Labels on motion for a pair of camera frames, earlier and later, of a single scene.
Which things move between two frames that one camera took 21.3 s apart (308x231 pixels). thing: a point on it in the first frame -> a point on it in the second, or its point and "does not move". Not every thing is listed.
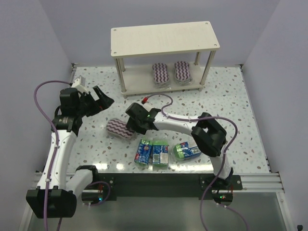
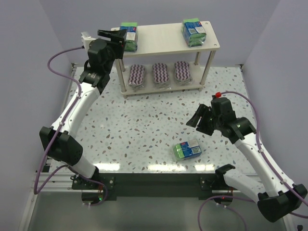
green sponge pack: (160, 152) -> (193, 32)
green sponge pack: (143, 156) -> (131, 41)
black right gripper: (135, 121) -> (207, 121)
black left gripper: (93, 102) -> (119, 42)
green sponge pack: (182, 150) does not move
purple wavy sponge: (161, 75) does not move
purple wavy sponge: (117, 127) -> (136, 77)
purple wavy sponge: (182, 73) does not move
